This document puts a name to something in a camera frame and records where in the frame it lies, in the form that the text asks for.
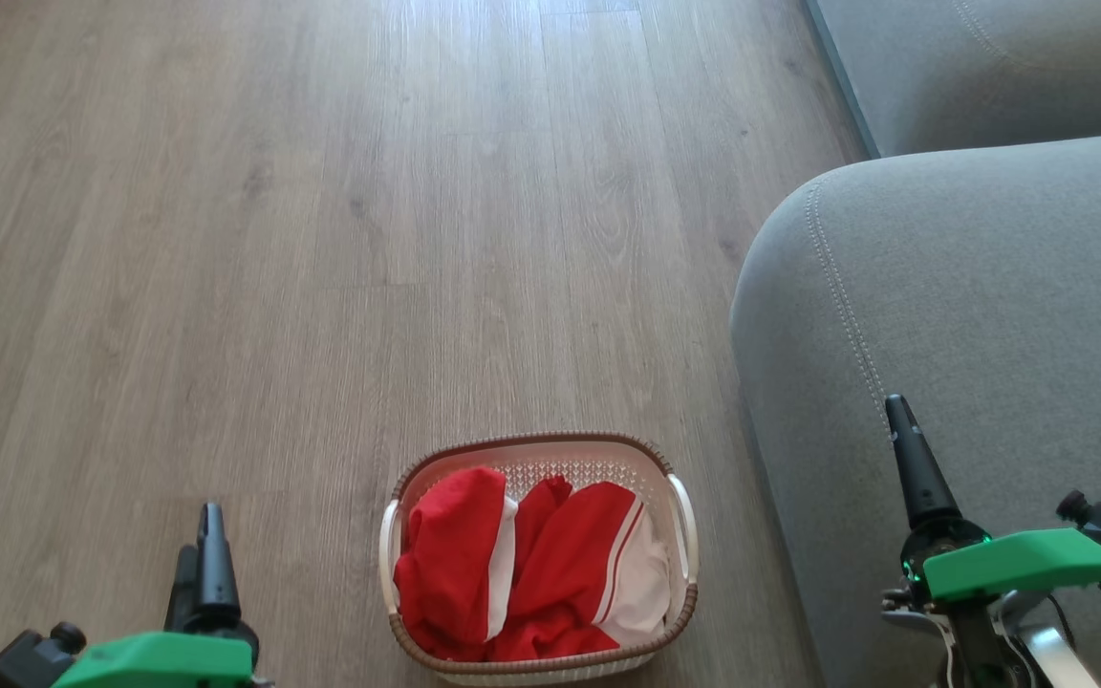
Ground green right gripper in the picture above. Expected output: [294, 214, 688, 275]
[885, 394, 1101, 604]

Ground red and white clothes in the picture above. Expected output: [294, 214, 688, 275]
[394, 465, 672, 663]

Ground grey fabric sofa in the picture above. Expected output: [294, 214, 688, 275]
[730, 0, 1101, 688]

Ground white woven-rim laundry basket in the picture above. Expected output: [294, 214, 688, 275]
[378, 432, 701, 687]

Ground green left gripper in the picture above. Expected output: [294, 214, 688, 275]
[52, 504, 261, 688]

